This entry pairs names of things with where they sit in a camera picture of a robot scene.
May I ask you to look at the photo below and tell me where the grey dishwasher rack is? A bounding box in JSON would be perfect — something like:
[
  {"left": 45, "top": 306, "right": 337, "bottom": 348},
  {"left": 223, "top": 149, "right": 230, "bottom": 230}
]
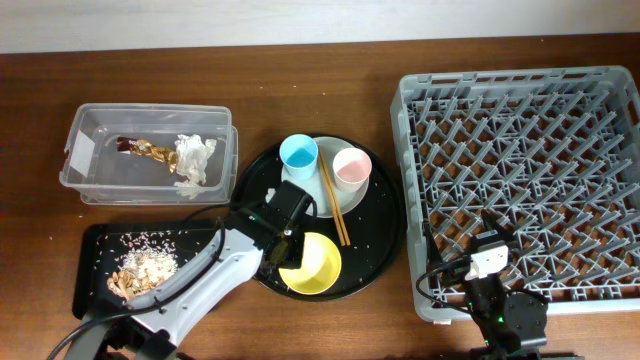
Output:
[{"left": 390, "top": 66, "right": 639, "bottom": 323}]

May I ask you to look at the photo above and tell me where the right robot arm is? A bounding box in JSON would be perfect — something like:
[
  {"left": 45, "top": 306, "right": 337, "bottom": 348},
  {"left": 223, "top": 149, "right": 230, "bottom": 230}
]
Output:
[{"left": 415, "top": 210, "right": 548, "bottom": 360}]

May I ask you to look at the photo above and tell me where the pink plastic cup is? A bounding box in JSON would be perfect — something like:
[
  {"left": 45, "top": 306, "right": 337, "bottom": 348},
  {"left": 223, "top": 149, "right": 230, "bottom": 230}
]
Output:
[{"left": 332, "top": 147, "right": 372, "bottom": 193}]

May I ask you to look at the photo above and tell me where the round black tray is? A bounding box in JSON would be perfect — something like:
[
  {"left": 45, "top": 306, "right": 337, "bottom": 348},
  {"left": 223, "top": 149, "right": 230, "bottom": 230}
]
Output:
[{"left": 232, "top": 144, "right": 406, "bottom": 302}]

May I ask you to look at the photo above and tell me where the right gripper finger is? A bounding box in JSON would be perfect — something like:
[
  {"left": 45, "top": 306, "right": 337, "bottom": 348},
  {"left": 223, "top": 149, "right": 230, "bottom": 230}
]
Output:
[
  {"left": 481, "top": 209, "right": 516, "bottom": 246},
  {"left": 423, "top": 221, "right": 442, "bottom": 265}
]

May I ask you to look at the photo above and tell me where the clear plastic bin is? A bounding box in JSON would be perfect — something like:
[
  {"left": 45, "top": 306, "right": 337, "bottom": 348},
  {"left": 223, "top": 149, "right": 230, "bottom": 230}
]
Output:
[{"left": 59, "top": 103, "right": 239, "bottom": 205}]

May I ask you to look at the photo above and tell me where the wooden chopstick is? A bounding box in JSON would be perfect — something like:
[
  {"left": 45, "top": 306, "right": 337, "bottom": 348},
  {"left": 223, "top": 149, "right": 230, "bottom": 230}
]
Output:
[
  {"left": 320, "top": 150, "right": 351, "bottom": 247},
  {"left": 317, "top": 150, "right": 347, "bottom": 247}
]

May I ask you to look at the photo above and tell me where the gold brown snack wrapper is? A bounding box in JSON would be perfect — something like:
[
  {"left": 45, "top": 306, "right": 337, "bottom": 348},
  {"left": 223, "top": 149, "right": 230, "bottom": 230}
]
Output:
[{"left": 116, "top": 137, "right": 178, "bottom": 173}]

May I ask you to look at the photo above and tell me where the black rectangular tray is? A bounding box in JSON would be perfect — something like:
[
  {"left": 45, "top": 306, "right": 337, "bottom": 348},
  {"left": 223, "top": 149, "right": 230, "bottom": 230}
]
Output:
[{"left": 72, "top": 219, "right": 215, "bottom": 319}]

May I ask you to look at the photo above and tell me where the grey round plate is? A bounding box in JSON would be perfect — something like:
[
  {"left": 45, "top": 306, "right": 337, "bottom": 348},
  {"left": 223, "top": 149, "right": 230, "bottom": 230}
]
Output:
[{"left": 281, "top": 136, "right": 369, "bottom": 218}]

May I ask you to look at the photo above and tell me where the yellow plastic bowl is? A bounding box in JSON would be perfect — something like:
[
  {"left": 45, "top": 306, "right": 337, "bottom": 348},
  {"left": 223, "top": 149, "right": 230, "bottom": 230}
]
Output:
[{"left": 279, "top": 232, "right": 342, "bottom": 295}]

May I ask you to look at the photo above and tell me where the rice and nutshell waste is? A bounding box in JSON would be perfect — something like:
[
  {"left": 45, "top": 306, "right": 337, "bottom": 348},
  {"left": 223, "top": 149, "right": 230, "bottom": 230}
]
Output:
[{"left": 105, "top": 231, "right": 179, "bottom": 301}]

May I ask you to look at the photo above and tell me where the blue plastic cup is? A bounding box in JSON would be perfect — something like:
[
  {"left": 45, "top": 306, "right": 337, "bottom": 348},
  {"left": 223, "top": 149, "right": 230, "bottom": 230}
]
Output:
[{"left": 279, "top": 134, "right": 319, "bottom": 180}]

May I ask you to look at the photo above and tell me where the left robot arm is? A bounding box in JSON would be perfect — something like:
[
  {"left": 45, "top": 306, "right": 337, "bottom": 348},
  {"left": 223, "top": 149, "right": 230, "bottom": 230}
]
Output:
[{"left": 48, "top": 197, "right": 317, "bottom": 359}]

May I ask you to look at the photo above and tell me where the white napkin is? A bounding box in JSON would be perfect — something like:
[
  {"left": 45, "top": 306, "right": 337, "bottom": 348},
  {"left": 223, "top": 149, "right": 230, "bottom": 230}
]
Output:
[{"left": 174, "top": 134, "right": 217, "bottom": 200}]

